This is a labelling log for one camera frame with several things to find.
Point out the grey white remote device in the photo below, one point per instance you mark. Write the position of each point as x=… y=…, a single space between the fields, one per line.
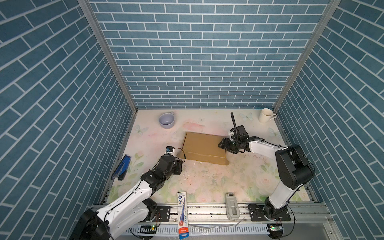
x=232 y=208

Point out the blue stapler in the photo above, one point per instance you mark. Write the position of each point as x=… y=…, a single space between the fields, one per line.
x=122 y=169

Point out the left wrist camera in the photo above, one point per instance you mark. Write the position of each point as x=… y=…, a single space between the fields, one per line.
x=170 y=150

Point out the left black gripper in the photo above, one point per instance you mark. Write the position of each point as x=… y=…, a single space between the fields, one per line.
x=178 y=166

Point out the aluminium front rail frame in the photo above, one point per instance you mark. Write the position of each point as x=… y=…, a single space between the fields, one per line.
x=309 y=221

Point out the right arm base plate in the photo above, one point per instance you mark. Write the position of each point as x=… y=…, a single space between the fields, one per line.
x=260 y=213

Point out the white ceramic mug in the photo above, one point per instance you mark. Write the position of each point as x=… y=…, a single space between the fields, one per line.
x=266 y=115

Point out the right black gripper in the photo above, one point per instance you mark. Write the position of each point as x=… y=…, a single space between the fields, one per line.
x=225 y=144

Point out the brown cardboard box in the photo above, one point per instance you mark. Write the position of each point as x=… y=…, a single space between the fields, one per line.
x=204 y=148

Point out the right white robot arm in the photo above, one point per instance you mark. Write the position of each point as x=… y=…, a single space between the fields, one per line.
x=294 y=168

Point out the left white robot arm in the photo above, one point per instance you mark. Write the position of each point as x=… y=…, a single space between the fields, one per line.
x=135 y=206

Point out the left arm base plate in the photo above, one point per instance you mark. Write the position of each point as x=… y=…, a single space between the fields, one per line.
x=161 y=214

